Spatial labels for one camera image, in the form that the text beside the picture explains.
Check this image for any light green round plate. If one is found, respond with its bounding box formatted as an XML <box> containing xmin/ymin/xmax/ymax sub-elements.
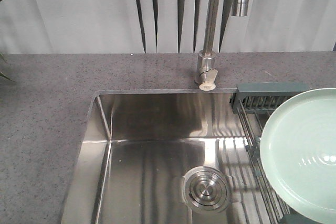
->
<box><xmin>260</xmin><ymin>88</ymin><xmax>335</xmax><ymax>223</ymax></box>

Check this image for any grey green dish drying rack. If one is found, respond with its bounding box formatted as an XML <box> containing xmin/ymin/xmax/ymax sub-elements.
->
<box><xmin>230</xmin><ymin>83</ymin><xmax>319</xmax><ymax>223</ymax></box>

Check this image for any white pleated curtain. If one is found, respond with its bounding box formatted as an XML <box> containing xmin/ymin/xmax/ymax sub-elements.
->
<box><xmin>1</xmin><ymin>0</ymin><xmax>335</xmax><ymax>54</ymax></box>

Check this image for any green potted plant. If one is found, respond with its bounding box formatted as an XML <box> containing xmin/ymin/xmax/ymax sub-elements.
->
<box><xmin>1</xmin><ymin>52</ymin><xmax>16</xmax><ymax>83</ymax></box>

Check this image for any stainless steel faucet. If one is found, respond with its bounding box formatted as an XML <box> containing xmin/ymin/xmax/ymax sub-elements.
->
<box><xmin>194</xmin><ymin>0</ymin><xmax>249</xmax><ymax>91</ymax></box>

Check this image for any stainless steel sink basin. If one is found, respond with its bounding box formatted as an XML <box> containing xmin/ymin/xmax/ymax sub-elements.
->
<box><xmin>61</xmin><ymin>92</ymin><xmax>271</xmax><ymax>223</ymax></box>

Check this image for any round steel sink drain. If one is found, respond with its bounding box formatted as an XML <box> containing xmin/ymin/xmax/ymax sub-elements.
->
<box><xmin>181</xmin><ymin>166</ymin><xmax>231</xmax><ymax>214</ymax></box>

